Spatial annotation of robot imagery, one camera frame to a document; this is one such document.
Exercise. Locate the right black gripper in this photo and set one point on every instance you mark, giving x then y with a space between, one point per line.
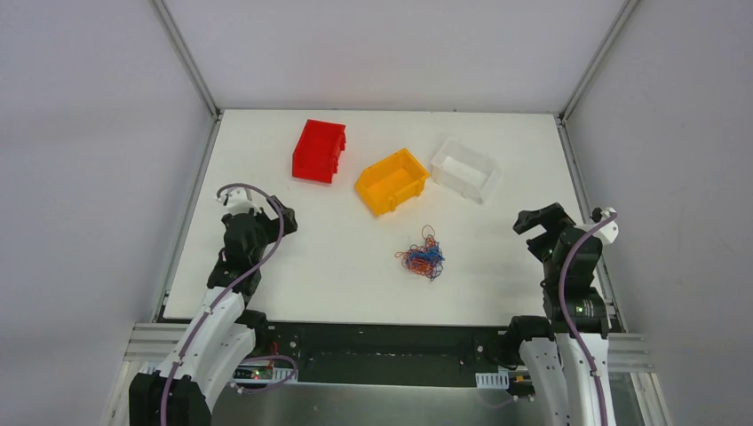
542 219

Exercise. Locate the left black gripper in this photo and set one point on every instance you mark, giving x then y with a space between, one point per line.
273 213

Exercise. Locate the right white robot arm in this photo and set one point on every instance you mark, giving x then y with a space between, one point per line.
565 350

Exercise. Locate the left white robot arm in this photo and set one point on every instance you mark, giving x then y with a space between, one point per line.
185 386

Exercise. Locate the white plastic bin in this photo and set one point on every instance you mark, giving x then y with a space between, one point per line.
465 171

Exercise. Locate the red plastic bin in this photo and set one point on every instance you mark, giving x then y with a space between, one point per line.
316 155

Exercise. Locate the yellow plastic bin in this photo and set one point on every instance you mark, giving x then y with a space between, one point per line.
388 183

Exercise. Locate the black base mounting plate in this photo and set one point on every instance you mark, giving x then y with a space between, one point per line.
436 356

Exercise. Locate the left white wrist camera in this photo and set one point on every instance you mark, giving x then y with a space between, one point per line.
238 200

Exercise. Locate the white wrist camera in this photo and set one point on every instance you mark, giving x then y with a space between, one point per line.
238 200
603 225

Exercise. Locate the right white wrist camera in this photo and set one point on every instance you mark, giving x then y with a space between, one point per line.
603 225

